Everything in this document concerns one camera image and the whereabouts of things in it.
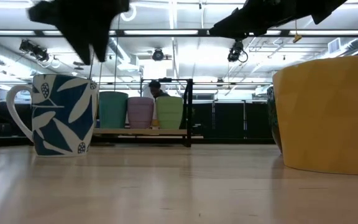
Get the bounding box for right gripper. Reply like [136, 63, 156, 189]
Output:
[209, 0, 310, 40]

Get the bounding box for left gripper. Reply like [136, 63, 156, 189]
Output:
[26, 0, 130, 65]

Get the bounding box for teal mug white handle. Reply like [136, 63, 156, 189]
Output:
[98, 91, 129, 129]

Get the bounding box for purple ribbed mug white handle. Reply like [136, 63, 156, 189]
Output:
[126, 96, 155, 129]

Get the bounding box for blue white leaf-pattern mug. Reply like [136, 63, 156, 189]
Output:
[6, 73, 99, 158]

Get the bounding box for dark green speckled mug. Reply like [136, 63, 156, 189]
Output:
[265, 85, 284, 155]

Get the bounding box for light green mug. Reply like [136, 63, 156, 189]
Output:
[155, 95, 185, 130]

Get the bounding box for orange yellow mug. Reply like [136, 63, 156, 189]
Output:
[272, 55, 358, 175]

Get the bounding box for black track spotlight cluster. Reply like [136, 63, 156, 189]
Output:
[19, 39, 50, 62]

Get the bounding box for round black ceiling lamp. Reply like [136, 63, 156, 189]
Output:
[152, 48, 165, 62]

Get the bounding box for person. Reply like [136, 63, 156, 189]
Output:
[147, 80, 170, 100]

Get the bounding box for black partition panels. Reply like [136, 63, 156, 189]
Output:
[194, 99, 275, 139]

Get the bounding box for white ceiling vent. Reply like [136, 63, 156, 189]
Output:
[328, 37, 342, 54]

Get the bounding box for black hanging camera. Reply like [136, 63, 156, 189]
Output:
[227, 39, 249, 63]

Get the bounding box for white hanging ring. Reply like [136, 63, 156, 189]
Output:
[119, 4, 138, 22]

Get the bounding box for wooden shelf black frame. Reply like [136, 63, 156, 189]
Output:
[92, 77, 195, 149]

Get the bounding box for black aluminium rig frame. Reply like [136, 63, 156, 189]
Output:
[0, 133, 276, 149]

